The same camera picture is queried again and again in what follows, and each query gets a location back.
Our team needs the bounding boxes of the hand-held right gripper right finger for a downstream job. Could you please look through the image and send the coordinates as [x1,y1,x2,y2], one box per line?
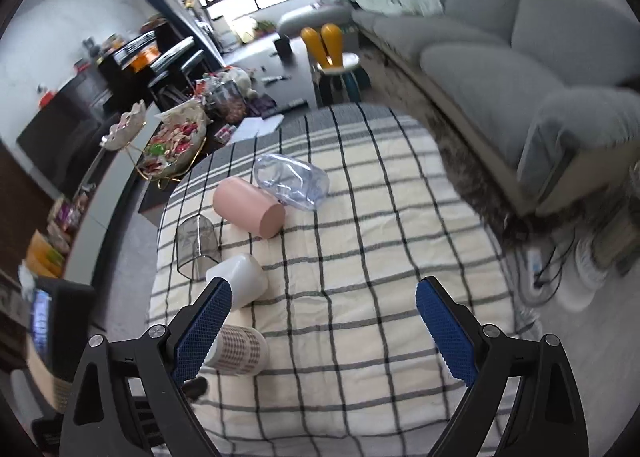
[415,276,591,457]

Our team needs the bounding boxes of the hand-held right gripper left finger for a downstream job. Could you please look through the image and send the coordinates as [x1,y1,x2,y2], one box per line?
[59,276,234,457]

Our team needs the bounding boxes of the beige checked cup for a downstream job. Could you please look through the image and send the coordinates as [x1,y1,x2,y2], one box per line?
[202,323,270,377]

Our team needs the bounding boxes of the white cup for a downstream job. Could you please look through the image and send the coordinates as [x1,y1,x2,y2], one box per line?
[205,253,269,312]

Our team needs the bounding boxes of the smoky transparent cup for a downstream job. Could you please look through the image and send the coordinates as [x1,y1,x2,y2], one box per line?
[175,216,223,282]

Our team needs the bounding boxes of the pink cup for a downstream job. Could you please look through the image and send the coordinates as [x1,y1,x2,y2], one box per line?
[213,176,286,239]

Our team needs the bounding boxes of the clear plastic cup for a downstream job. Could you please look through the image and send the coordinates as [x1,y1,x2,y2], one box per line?
[252,154,330,212]

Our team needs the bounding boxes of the white power strip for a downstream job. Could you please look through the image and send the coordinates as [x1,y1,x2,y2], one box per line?
[525,247,546,289]

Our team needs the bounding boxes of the cream plaid blanket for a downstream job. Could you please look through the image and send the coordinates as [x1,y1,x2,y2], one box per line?
[146,104,531,457]

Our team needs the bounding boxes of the black device with screen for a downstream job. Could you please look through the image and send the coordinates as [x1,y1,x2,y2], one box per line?
[20,262,97,373]

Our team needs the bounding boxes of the white fan base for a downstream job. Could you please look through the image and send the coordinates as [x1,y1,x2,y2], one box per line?
[560,232,617,314]

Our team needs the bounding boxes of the pile of snack packets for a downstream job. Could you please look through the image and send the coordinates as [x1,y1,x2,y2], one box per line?
[26,196,92,279]

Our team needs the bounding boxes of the tiered gold snack tray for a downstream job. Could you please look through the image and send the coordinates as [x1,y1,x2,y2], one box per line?
[100,98,208,183]

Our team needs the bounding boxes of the white paper sheet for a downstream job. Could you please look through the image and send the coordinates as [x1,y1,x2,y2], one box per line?
[231,116,284,143]

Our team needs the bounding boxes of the purple packet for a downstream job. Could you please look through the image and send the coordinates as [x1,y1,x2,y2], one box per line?
[249,97,277,119]

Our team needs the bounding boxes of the dark tv cabinet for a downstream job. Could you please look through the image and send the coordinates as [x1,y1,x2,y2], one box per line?
[15,72,121,188]

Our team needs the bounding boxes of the white plush toy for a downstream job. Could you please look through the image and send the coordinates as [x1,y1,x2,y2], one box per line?
[227,68,259,98]

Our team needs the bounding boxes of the grey sofa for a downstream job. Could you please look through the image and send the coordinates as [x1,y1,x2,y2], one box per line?
[352,0,640,218]

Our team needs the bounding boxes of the dark coffee table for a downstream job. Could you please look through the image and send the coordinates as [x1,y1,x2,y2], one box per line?
[220,34,321,114]

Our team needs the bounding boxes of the yellow rabbit-ear child chair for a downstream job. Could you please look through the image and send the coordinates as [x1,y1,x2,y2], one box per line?
[300,23,362,105]

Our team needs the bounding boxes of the white round pouf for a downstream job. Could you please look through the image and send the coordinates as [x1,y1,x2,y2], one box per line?
[276,4,353,38]

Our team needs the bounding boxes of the black cable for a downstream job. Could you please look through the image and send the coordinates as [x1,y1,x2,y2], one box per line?
[534,232,572,289]

